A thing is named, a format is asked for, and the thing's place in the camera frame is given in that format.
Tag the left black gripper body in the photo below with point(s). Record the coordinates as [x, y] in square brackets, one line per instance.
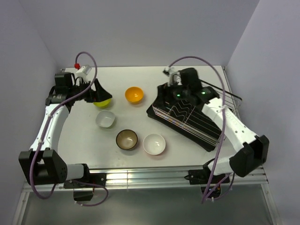
[83, 85]

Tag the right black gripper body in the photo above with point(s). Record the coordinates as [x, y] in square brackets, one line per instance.
[174, 93]

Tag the brown patterned bowl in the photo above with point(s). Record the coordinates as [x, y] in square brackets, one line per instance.
[126, 139]

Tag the white bowl orange outside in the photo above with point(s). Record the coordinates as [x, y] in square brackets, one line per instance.
[154, 144]

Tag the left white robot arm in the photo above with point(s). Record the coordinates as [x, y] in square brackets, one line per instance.
[41, 164]

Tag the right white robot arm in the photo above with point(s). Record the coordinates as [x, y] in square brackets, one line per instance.
[199, 112]

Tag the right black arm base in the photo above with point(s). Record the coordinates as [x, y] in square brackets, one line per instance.
[201, 177]

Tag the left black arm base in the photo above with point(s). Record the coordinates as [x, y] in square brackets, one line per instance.
[84, 188]

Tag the green round bowl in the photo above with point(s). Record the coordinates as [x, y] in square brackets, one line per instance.
[103, 104]

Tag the white square bowl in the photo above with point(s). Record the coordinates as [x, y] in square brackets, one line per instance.
[105, 119]

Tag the orange round bowl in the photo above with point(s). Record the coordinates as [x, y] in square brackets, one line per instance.
[134, 95]

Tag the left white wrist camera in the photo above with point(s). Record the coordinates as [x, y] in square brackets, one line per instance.
[83, 71]

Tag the aluminium frame rail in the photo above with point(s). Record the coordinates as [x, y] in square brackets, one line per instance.
[152, 177]

